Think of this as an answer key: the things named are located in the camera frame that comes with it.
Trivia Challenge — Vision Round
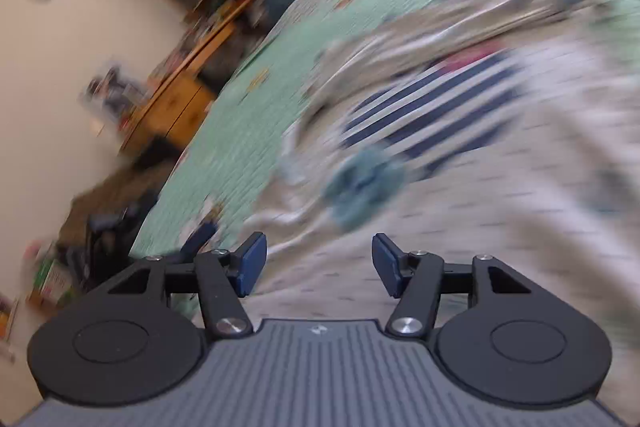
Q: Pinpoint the white dotted children's shirt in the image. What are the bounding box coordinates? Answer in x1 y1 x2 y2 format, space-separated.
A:
250 0 640 348

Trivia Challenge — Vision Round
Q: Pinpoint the green quilted bedspread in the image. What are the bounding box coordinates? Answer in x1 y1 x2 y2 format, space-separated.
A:
130 0 640 323

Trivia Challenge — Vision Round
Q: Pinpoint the wooden desk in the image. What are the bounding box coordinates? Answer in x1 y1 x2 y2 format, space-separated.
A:
120 22 236 152

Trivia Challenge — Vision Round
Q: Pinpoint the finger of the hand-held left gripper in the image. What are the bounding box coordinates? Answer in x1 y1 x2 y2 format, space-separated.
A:
178 220 221 258

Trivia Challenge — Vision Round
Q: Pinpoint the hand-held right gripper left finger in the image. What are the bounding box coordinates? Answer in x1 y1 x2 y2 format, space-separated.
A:
107 232 268 341

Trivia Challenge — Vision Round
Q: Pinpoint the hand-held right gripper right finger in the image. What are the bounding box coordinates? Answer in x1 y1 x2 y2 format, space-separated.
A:
372 233 531 338

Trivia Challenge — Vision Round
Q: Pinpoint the wall poster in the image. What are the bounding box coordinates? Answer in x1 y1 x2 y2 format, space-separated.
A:
82 64 148 128

